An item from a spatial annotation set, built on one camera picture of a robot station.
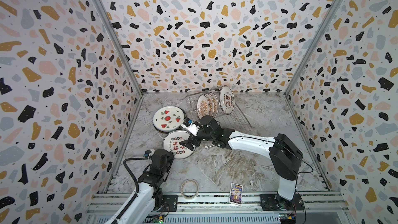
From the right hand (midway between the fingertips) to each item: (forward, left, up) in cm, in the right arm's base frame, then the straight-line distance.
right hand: (181, 132), depth 78 cm
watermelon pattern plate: (+19, +14, -16) cm, 29 cm away
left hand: (-3, +5, -12) cm, 14 cm away
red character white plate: (+33, -25, -11) cm, 43 cm away
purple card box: (-24, -27, -17) cm, 40 cm away
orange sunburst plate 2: (+24, -14, -7) cm, 29 cm away
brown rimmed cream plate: (+20, +3, -15) cm, 26 cm away
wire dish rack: (+20, -32, -17) cm, 42 cm away
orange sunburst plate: (+2, +9, -16) cm, 18 cm away
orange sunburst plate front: (+26, -9, -10) cm, 29 cm away
